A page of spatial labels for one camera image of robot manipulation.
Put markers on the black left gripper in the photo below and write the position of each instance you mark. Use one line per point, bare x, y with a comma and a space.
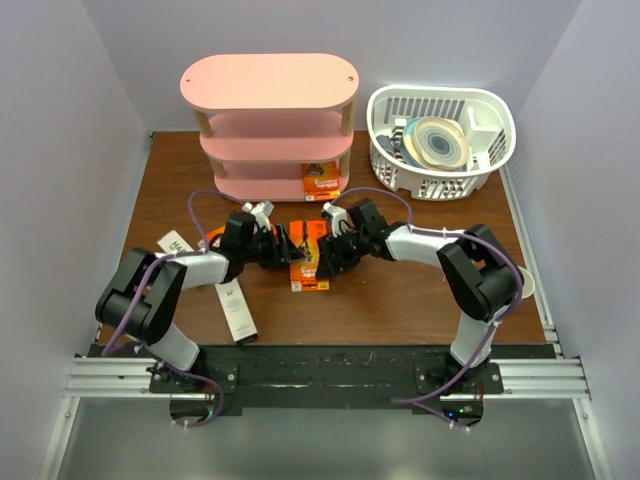
283, 252

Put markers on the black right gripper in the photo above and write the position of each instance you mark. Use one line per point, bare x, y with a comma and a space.
329, 265

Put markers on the orange Gillette razor box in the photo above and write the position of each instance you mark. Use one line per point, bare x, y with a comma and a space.
217, 235
305, 235
320, 181

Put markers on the grey white razor box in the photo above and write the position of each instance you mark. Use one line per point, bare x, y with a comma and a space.
236, 312

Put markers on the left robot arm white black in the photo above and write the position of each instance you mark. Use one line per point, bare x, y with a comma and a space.
141, 298

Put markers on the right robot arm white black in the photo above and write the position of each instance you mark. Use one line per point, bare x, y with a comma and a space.
484, 280

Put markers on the pink three-tier wooden shelf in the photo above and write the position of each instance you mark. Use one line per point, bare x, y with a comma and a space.
269, 122

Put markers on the white Harry's razor box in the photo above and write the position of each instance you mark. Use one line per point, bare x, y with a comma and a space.
172, 242

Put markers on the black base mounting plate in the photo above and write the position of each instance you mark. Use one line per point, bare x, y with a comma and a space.
228, 380

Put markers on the stack of ceramic plates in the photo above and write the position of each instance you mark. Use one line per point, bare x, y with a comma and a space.
430, 143

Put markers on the beige blue cup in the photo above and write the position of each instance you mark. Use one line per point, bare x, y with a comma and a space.
528, 283

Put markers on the white plastic basket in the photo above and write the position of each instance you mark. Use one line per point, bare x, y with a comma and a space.
484, 117

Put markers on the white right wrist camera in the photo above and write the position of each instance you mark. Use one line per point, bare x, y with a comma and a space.
336, 218

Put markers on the aluminium frame rail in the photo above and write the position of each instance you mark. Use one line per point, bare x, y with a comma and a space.
111, 427

